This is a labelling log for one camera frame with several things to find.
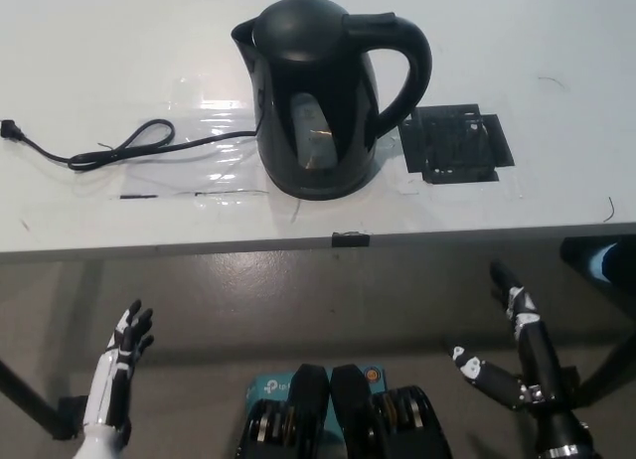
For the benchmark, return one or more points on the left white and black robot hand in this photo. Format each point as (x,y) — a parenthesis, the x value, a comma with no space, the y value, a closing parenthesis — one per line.
(116,374)

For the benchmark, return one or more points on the thin black tape strip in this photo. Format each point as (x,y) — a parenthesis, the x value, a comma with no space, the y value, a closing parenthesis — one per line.
(139,197)

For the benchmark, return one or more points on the black floor tape patch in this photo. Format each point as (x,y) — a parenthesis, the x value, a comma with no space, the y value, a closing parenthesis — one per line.
(571,379)

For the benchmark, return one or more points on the black tape square marking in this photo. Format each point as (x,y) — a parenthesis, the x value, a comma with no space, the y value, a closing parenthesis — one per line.
(459,146)

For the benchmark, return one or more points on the teal printed cardboard box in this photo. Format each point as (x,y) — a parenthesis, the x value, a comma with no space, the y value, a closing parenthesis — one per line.
(270,387)

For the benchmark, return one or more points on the clear plastic film sheet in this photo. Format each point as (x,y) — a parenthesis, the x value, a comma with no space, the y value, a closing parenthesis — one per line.
(218,126)

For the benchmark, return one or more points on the black electric kettle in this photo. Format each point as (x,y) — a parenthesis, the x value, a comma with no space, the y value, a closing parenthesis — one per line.
(323,71)

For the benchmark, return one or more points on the small black tape piece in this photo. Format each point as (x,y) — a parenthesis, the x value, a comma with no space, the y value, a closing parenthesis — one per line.
(351,239)

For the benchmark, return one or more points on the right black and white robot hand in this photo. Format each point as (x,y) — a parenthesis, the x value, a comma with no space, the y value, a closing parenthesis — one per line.
(539,359)

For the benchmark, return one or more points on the dark object with blue patch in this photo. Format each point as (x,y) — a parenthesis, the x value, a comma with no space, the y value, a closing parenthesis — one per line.
(603,260)

